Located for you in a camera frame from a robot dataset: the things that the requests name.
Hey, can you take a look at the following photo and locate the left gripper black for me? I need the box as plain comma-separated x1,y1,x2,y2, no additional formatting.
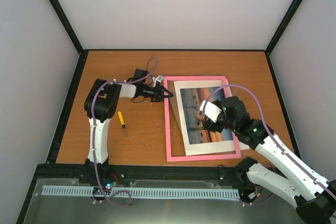
141,83,173,102

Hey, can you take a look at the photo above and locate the sunset lake photo print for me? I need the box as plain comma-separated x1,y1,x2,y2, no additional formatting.
179,87,233,146

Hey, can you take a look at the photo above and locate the white mat board passepartout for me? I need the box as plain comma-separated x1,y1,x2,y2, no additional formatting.
173,79,237,156

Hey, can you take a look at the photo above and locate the yellow handled screwdriver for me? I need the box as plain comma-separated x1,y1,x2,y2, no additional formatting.
117,111,128,136

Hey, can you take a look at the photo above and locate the pink wooden picture frame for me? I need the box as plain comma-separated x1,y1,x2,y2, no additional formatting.
162,76,242,162

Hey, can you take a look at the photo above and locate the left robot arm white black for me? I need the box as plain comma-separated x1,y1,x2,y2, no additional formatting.
84,69,174,184

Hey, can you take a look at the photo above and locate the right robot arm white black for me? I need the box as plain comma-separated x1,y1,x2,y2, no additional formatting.
200,97,335,223

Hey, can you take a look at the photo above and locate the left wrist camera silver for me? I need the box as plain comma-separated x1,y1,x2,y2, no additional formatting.
153,75,164,83

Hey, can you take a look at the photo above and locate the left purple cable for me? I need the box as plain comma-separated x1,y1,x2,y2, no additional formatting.
90,56,160,208

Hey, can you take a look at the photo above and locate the purple cable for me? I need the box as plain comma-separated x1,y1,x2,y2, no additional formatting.
203,84,336,208
90,56,160,208

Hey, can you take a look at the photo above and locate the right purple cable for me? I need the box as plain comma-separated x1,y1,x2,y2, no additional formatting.
203,84,336,208

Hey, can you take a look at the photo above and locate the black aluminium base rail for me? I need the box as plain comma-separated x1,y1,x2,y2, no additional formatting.
33,164,254,187

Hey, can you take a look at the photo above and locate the light blue slotted cable duct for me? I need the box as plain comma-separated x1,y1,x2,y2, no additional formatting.
41,185,240,201

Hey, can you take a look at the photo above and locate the left black corner post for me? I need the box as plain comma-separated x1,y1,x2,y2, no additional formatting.
33,0,85,51

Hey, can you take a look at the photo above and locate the black corner post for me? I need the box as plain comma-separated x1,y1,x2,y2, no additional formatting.
33,0,85,51
264,0,320,53

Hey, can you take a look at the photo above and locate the right black corner post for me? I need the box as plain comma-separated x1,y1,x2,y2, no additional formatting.
264,0,320,53

